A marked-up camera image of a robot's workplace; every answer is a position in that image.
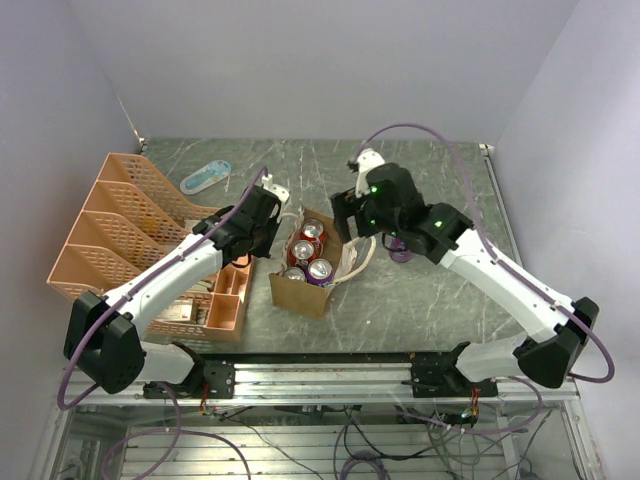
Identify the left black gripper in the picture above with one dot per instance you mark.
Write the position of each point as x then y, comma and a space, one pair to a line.
264, 249

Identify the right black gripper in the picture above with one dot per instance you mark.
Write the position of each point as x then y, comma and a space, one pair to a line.
344, 205

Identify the red cola can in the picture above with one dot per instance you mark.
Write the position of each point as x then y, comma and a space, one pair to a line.
301, 253
313, 230

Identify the printed canvas burlap bag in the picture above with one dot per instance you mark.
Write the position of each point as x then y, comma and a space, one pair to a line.
348, 261

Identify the purple soda can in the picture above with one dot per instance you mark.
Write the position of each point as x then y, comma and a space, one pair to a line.
398, 252
320, 272
294, 273

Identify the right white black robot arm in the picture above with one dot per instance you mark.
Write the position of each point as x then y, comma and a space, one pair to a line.
553, 323

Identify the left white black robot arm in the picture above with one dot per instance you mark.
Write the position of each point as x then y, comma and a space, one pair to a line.
104, 334

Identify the blue white oval package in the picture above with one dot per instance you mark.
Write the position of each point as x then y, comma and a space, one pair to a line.
205, 177

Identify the red white printed box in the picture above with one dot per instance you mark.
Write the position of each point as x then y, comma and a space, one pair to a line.
179, 311

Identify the orange plastic desk organizer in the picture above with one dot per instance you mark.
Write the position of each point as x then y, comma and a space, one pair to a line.
132, 217

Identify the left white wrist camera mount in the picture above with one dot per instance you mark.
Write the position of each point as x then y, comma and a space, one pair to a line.
282, 193

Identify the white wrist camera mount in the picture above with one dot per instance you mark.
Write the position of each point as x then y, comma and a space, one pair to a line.
282, 193
366, 161

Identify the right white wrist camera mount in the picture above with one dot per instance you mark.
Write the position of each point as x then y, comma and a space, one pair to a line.
366, 161

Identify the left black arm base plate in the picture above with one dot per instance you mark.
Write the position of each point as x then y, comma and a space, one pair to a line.
211, 377

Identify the aluminium mounting rail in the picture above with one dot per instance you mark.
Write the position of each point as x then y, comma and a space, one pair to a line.
311, 384

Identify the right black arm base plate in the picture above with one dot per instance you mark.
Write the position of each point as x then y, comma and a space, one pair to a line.
433, 374

